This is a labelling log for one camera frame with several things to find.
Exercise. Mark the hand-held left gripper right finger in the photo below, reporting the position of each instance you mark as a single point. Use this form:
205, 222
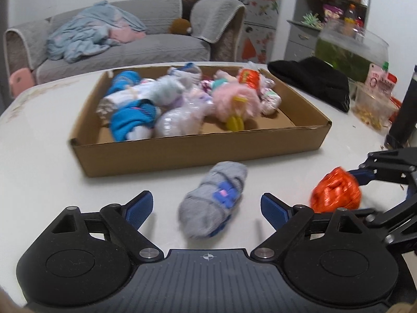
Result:
273, 210

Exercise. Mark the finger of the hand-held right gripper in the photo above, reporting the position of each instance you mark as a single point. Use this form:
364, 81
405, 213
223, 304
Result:
400, 225
363, 174

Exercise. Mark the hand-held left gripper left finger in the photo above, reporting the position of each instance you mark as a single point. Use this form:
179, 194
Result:
140, 207

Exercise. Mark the orange foil packet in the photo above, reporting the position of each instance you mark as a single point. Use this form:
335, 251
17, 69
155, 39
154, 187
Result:
335, 192
249, 78

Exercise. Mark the grey sock roll blue patch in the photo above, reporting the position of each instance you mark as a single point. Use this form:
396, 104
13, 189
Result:
202, 208

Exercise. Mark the brown cardboard box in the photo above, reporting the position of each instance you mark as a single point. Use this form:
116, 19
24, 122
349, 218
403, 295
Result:
195, 153

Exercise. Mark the yellow sock roll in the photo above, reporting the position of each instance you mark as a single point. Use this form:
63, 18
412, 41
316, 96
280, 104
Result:
235, 124

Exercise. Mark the pale patterned sock roll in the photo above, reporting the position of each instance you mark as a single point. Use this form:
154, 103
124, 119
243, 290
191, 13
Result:
104, 109

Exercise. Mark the white pink patterned sock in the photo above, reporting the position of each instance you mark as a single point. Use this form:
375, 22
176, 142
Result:
270, 101

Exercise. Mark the pink fluffy sock roll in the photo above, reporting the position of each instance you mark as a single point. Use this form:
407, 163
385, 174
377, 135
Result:
234, 101

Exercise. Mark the white fluffy sock purple spots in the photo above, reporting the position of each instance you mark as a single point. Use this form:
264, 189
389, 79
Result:
169, 89

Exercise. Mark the white teal fluffy sock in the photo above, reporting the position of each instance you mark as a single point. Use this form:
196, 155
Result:
220, 83

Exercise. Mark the pale pink sock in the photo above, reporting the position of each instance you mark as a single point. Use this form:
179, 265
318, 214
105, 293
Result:
224, 75

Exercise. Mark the clear snack container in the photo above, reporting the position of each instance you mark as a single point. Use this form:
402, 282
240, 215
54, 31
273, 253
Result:
371, 111

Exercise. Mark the black cylinder flask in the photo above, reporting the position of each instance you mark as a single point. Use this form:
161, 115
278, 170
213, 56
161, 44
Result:
405, 114

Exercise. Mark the pink printed packet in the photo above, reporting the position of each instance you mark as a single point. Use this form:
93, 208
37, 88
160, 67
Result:
379, 81

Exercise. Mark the black knit beanie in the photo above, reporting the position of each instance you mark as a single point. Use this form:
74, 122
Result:
312, 78

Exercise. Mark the glass fish tank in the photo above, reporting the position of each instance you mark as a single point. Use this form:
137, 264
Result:
352, 55

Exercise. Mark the grey shelf cabinet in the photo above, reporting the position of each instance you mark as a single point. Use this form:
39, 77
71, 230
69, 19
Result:
298, 44

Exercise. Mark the orange drink bottle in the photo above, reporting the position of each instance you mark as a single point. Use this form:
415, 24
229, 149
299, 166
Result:
350, 16

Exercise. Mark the green plant ornament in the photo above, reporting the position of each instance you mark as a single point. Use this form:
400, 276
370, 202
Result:
311, 19

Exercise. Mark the grey sofa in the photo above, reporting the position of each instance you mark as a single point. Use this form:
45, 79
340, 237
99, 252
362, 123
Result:
169, 45

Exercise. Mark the purple snack bag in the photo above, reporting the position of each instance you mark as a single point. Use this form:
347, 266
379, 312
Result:
332, 13

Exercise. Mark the pink cloth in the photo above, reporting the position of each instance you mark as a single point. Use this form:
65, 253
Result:
127, 35

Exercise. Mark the fridge with flower stickers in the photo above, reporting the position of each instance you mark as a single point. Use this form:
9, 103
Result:
260, 22

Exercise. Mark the light blue blanket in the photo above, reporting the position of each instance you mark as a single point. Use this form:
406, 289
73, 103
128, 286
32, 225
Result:
75, 36

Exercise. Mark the brown plush toy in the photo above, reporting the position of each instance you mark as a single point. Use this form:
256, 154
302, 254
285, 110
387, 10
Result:
179, 26

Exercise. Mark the grey knitted sofa throw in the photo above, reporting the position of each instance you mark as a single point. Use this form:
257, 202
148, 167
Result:
215, 16

